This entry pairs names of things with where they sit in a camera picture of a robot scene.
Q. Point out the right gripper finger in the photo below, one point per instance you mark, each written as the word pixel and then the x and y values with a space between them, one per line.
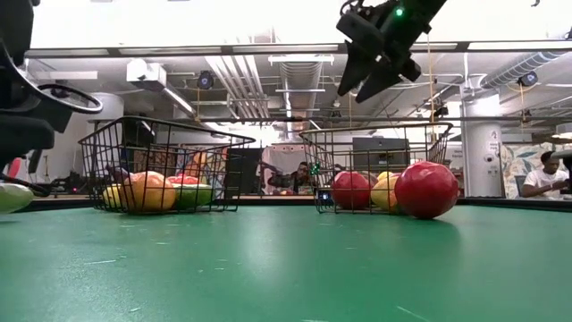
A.
pixel 355 67
pixel 380 82

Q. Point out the green cucumber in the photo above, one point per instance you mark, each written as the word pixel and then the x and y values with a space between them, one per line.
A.
pixel 194 196
pixel 13 197

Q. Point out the purple eggplant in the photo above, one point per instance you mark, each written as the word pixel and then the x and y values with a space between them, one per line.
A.
pixel 118 173

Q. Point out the yellow oblong squash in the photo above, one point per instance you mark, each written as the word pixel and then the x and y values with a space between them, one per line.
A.
pixel 112 197

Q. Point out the red apple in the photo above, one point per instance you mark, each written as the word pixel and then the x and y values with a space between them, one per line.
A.
pixel 350 190
pixel 426 190

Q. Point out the yellow mango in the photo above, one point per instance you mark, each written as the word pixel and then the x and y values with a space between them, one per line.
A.
pixel 383 194

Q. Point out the orange potato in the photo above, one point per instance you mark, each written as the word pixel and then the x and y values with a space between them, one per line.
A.
pixel 147 192

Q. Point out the red tomato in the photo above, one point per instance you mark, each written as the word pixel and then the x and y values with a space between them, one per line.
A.
pixel 181 180

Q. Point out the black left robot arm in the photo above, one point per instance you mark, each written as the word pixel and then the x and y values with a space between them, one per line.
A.
pixel 18 89

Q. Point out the white flat light fixture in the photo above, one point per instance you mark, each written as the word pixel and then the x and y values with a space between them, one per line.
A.
pixel 300 59

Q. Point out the black monitor box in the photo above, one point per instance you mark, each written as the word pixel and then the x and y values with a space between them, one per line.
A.
pixel 380 152

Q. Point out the white round column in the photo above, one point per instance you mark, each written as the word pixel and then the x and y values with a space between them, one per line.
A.
pixel 482 152
pixel 109 109

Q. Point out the dark horizontal pipe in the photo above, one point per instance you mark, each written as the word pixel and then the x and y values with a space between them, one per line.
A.
pixel 268 119

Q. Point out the pink cloth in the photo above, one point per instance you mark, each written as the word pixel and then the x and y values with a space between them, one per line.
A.
pixel 286 154

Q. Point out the person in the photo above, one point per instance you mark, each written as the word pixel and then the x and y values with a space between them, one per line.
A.
pixel 301 172
pixel 543 179

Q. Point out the black panel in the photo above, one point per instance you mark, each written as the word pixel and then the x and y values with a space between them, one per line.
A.
pixel 246 172

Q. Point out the colourful painting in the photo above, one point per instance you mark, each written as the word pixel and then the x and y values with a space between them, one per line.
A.
pixel 201 161

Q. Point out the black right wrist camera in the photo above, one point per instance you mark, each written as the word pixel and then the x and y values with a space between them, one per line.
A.
pixel 359 27

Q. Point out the silver ventilation duct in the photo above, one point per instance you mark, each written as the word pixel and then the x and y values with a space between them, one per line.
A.
pixel 301 89

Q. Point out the corrugated silver duct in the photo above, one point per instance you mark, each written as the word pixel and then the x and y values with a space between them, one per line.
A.
pixel 518 67

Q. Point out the grey metal frame bar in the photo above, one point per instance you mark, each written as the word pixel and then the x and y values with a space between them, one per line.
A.
pixel 179 48

